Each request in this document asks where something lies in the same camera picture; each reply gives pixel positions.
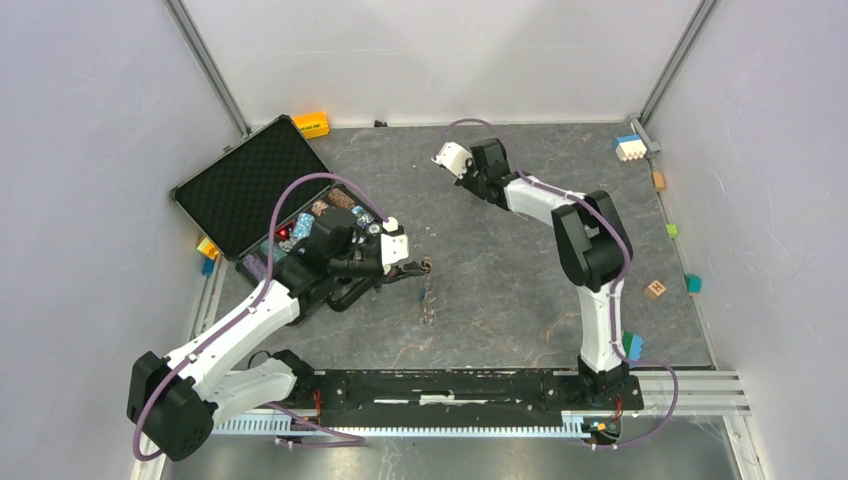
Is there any large metal keyring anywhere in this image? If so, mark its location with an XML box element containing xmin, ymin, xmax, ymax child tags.
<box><xmin>420</xmin><ymin>257</ymin><xmax>435</xmax><ymax>327</ymax></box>

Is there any small teal cube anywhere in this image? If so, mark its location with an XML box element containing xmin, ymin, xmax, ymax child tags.
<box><xmin>684</xmin><ymin>273</ymin><xmax>702</xmax><ymax>295</ymax></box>

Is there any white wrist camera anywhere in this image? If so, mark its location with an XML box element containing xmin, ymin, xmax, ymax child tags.
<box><xmin>432</xmin><ymin>142</ymin><xmax>473</xmax><ymax>179</ymax></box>
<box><xmin>379</xmin><ymin>233</ymin><xmax>409</xmax><ymax>274</ymax></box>

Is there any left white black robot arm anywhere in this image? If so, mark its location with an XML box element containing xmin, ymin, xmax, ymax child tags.
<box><xmin>127</xmin><ymin>208</ymin><xmax>432</xmax><ymax>461</ymax></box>

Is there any small brown wooden block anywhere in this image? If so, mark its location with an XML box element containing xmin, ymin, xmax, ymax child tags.
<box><xmin>652</xmin><ymin>171</ymin><xmax>667</xmax><ymax>193</ymax></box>

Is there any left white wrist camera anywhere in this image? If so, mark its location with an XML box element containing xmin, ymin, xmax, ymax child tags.
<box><xmin>379</xmin><ymin>233</ymin><xmax>409</xmax><ymax>274</ymax></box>

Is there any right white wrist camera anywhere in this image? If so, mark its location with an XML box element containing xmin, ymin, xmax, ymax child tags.
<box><xmin>432</xmin><ymin>142</ymin><xmax>473</xmax><ymax>179</ymax></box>

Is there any orange toy block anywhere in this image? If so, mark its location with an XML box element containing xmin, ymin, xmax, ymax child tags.
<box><xmin>292</xmin><ymin>111</ymin><xmax>330</xmax><ymax>140</ymax></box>

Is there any blue green white block stack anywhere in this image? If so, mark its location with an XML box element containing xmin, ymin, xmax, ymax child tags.
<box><xmin>622</xmin><ymin>331</ymin><xmax>644</xmax><ymax>362</ymax></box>

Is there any wooden letter cube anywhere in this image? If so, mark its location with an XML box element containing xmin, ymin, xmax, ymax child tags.
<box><xmin>643</xmin><ymin>280</ymin><xmax>667</xmax><ymax>300</ymax></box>

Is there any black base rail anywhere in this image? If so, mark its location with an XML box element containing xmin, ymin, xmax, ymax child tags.
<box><xmin>281</xmin><ymin>368</ymin><xmax>644</xmax><ymax>428</ymax></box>

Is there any black poker chip case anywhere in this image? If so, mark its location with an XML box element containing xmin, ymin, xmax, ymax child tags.
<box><xmin>171</xmin><ymin>115</ymin><xmax>384</xmax><ymax>321</ymax></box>

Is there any yellow orange blue block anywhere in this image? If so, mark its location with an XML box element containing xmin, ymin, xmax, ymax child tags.
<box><xmin>196</xmin><ymin>236</ymin><xmax>220</xmax><ymax>277</ymax></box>

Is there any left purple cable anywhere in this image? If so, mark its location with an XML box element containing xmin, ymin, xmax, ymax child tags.
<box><xmin>131</xmin><ymin>172</ymin><xmax>400</xmax><ymax>463</ymax></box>

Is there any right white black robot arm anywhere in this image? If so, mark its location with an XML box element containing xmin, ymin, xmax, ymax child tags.
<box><xmin>433</xmin><ymin>139</ymin><xmax>643</xmax><ymax>409</ymax></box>

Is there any blue white toy block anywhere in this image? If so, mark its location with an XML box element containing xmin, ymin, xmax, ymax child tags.
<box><xmin>615</xmin><ymin>134</ymin><xmax>648</xmax><ymax>162</ymax></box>

